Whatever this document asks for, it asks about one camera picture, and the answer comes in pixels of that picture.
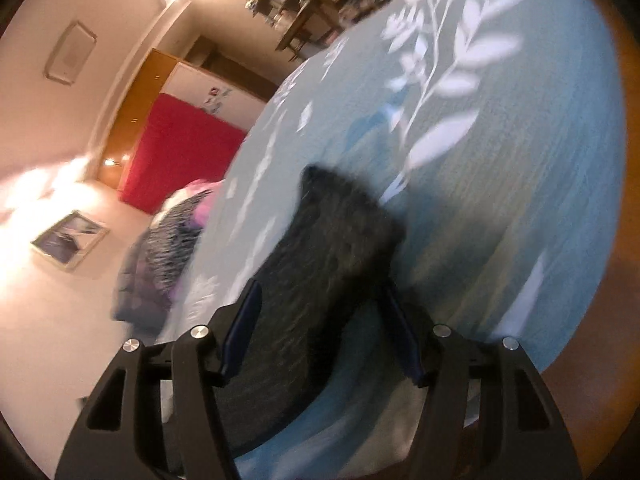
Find black leopard print pants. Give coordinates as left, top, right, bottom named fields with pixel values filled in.
left=215, top=162, right=408, bottom=456

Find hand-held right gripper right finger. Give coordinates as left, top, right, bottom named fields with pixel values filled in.
left=381, top=282, right=583, bottom=480

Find leopard print blanket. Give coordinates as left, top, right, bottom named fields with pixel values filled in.
left=142, top=190, right=211, bottom=296

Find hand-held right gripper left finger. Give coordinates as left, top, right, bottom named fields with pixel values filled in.
left=55, top=279, right=263, bottom=480

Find red upright mattress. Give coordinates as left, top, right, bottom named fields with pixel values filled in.
left=118, top=92, right=248, bottom=216

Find framed wall photo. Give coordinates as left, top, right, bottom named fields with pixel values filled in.
left=30, top=209, right=111, bottom=273

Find wooden and white wardrobe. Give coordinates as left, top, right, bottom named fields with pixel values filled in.
left=97, top=47, right=268, bottom=186

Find dark wooden desk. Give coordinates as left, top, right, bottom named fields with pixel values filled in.
left=275, top=7, right=351, bottom=63

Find blue leaf print blanket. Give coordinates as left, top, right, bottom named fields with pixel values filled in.
left=150, top=0, right=628, bottom=480

